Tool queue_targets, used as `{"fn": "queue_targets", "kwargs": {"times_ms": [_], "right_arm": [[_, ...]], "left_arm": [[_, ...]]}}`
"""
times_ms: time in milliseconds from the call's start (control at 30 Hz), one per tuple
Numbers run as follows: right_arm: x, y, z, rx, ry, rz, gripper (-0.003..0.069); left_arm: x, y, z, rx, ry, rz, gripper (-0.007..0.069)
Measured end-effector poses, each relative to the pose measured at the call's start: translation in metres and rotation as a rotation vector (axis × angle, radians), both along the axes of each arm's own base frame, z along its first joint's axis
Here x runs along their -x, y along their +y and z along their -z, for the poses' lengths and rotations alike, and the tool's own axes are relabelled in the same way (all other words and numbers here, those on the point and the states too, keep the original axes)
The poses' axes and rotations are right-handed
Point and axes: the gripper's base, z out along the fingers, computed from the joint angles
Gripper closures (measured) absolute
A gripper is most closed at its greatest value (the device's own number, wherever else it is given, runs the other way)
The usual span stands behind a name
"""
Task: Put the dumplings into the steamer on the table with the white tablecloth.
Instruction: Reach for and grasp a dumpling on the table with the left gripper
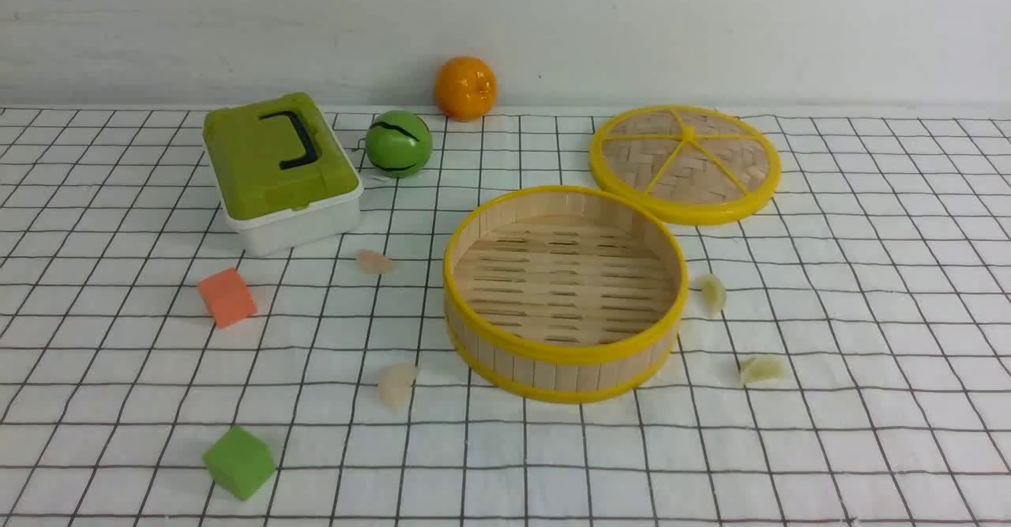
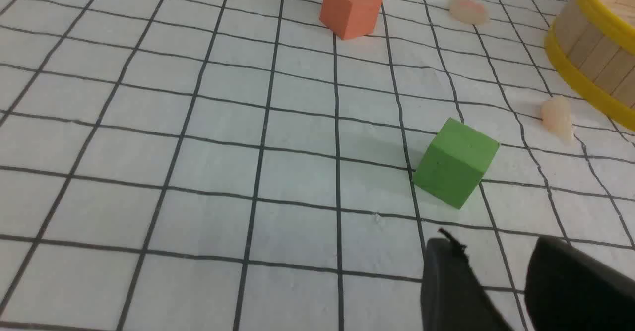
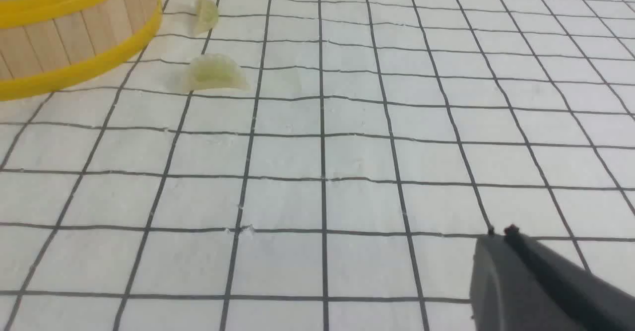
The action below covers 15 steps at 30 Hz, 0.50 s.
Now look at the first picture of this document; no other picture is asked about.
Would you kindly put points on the pink translucent dumpling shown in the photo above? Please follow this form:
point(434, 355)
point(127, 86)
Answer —
point(374, 263)

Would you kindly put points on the white translucent dumpling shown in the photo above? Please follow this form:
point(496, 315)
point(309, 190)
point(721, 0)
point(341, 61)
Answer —
point(395, 385)

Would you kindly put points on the pale green dumpling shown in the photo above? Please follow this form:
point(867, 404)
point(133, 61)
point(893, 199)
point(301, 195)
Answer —
point(714, 294)

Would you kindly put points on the green tinted dumpling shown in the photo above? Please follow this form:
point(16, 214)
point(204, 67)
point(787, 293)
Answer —
point(762, 368)

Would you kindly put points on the yellow rimmed bamboo steamer tray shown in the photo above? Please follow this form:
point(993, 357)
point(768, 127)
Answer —
point(564, 294)

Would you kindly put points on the yellow rimmed bamboo steamer lid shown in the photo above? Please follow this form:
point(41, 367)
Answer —
point(686, 165)

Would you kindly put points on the green toy watermelon ball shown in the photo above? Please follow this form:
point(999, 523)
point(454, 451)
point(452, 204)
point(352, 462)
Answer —
point(399, 143)

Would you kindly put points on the orange toy fruit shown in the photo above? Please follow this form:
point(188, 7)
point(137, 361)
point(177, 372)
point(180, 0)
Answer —
point(465, 88)

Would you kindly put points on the green lid white storage box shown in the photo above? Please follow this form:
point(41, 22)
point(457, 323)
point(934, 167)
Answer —
point(283, 177)

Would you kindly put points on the orange foam cube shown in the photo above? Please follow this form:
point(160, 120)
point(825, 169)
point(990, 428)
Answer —
point(227, 298)

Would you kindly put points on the green foam cube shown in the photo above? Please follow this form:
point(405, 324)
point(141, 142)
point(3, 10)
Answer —
point(240, 462)

